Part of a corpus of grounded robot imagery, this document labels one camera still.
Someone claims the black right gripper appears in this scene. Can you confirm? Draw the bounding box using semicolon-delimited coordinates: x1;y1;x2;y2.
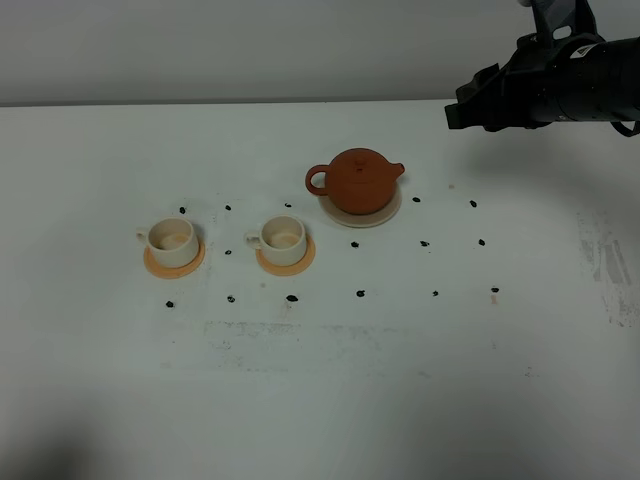
445;34;605;130

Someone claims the brown clay teapot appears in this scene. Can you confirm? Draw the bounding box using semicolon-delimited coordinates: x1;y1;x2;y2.
305;148;405;215

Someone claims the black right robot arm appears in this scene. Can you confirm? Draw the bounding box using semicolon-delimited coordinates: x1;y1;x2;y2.
445;34;639;138

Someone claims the beige teapot coaster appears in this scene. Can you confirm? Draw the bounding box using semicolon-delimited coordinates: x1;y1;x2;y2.
318;183;402;229

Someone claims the right white teacup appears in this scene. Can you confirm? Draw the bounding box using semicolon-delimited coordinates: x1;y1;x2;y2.
244;215;307;267

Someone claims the white teacup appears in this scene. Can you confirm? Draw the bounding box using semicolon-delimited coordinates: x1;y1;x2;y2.
244;215;307;267
136;218;199;268

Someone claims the right orange coaster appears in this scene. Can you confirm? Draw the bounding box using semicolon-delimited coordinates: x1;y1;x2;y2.
254;234;316;276

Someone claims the orange coaster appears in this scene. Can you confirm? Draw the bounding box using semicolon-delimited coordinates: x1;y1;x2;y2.
254;234;316;276
142;239;206;280

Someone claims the left white teacup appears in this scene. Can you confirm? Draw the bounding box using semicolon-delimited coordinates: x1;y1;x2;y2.
136;218;199;268

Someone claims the left orange coaster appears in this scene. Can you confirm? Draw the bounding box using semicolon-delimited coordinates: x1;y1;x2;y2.
142;239;206;280

